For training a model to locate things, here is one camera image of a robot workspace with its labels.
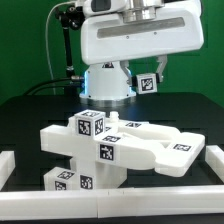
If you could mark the white chair seat block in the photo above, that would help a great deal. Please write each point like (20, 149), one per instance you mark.
(84, 162)

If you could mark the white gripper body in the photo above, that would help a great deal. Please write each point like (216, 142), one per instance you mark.
(144, 28)

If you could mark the white left wall bar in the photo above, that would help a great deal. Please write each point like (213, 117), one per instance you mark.
(7, 165)

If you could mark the white tagged cube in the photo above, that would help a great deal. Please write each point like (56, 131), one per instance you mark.
(146, 83)
(90, 123)

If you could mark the white wall bar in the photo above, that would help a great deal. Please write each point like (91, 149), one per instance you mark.
(124, 202)
(214, 157)
(7, 165)

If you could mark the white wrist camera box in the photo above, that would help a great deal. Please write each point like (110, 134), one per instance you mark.
(98, 7)

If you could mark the white right wall bar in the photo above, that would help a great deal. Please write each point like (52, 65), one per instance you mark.
(214, 157)

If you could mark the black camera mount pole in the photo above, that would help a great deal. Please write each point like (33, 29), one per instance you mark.
(71, 18)

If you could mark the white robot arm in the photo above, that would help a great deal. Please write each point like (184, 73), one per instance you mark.
(107, 83)

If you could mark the white chair back frame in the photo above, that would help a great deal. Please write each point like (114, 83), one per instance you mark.
(126, 144)

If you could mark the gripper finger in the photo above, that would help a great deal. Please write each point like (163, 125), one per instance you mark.
(162, 61)
(131, 80)

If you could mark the white front wall bar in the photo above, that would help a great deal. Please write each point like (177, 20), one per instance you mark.
(124, 202)

